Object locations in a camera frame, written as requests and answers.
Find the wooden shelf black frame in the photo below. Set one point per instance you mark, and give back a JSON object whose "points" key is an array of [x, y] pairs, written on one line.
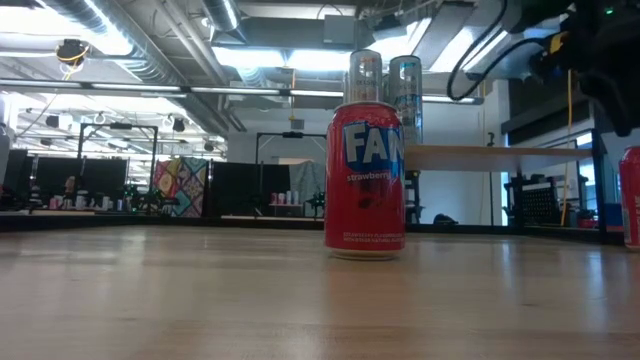
{"points": [[490, 157]]}

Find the Celsius Arctic Vibe can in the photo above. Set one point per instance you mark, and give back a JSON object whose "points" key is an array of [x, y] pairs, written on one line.
{"points": [[406, 100]]}

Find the grey hanging cloth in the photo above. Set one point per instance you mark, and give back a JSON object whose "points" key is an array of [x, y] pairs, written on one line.
{"points": [[307, 177]]}

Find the long ceiling tube light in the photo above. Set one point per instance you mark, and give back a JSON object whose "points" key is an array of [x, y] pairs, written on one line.
{"points": [[235, 90]]}

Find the colourful patchwork hanging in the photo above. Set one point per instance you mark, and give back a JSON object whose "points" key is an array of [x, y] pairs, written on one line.
{"points": [[182, 187]]}

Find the red Fanta strawberry can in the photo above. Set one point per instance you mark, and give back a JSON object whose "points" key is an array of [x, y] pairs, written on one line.
{"points": [[365, 200], [631, 200]]}

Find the grey ceiling box unit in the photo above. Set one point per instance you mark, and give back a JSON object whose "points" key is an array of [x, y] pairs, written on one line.
{"points": [[341, 30]]}

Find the black background rig frame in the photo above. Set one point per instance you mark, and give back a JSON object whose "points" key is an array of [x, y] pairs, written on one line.
{"points": [[292, 134], [120, 126]]}

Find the black partition panel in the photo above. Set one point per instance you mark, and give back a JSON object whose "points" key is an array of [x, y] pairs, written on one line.
{"points": [[235, 190], [100, 180]]}

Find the Celsius Tropical Vibe can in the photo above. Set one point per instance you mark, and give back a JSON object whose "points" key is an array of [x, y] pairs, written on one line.
{"points": [[365, 75]]}

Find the silver round ventilation duct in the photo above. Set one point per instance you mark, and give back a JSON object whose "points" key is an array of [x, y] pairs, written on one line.
{"points": [[222, 12]]}

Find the black overhead camera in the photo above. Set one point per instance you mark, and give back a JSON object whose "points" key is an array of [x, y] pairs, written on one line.
{"points": [[71, 51]]}

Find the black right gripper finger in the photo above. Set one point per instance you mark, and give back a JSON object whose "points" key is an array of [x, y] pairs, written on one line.
{"points": [[617, 105]]}

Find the black aluminium rig frame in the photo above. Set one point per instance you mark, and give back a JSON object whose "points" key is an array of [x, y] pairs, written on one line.
{"points": [[150, 222]]}

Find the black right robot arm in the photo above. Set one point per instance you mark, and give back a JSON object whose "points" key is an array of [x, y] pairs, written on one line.
{"points": [[535, 7]]}

